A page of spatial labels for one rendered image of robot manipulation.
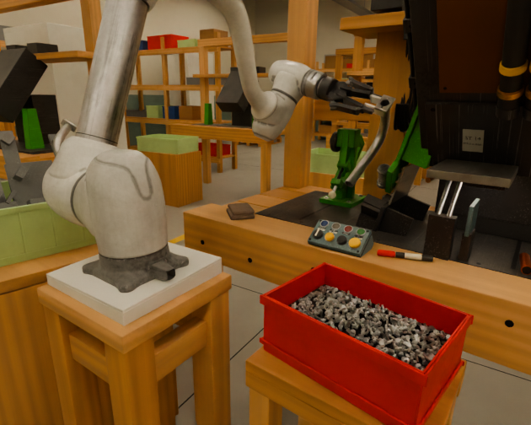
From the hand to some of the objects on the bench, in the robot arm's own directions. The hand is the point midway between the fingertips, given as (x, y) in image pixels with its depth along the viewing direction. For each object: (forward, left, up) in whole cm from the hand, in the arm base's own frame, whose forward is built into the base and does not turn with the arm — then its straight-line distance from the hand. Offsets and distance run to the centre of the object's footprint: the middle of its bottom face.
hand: (378, 105), depth 117 cm
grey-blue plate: (-17, -32, -36) cm, 51 cm away
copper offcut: (-16, -45, -36) cm, 60 cm away
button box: (-32, -5, -38) cm, 50 cm away
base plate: (-1, -23, -38) cm, 44 cm away
